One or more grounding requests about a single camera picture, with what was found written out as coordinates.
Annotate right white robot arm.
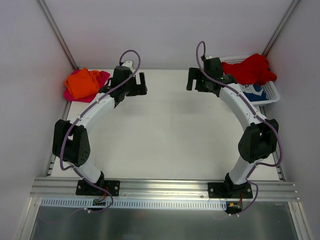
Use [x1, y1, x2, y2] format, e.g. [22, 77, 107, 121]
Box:
[186, 57, 279, 198]

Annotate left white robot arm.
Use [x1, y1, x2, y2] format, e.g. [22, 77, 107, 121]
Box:
[52, 64, 148, 195]

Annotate pink folded t shirt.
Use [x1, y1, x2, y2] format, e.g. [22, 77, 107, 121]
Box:
[63, 68, 110, 103]

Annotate orange folded t shirt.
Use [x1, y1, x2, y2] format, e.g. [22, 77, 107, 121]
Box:
[64, 68, 101, 101]

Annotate red crumpled t shirt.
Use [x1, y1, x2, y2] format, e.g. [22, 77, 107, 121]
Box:
[221, 53, 277, 86]

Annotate blue white t shirt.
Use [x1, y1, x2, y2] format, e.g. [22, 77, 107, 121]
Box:
[240, 84, 268, 102]

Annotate white plastic basket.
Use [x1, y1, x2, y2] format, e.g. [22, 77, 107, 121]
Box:
[220, 55, 280, 106]

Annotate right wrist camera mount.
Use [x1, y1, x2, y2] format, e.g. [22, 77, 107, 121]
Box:
[200, 55, 215, 61]

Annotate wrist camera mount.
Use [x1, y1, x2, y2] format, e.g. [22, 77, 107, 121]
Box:
[200, 55, 215, 61]
[121, 60, 134, 72]

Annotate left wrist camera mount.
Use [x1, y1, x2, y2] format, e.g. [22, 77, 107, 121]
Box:
[121, 60, 134, 72]

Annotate aluminium front rail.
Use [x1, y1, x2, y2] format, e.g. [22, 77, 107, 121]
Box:
[30, 177, 301, 202]

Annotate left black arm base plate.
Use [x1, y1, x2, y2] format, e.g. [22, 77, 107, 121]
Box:
[75, 180, 121, 197]

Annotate white slotted cable duct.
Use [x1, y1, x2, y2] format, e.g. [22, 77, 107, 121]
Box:
[40, 197, 227, 211]

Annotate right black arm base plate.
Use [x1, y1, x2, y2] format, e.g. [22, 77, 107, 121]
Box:
[207, 181, 253, 199]

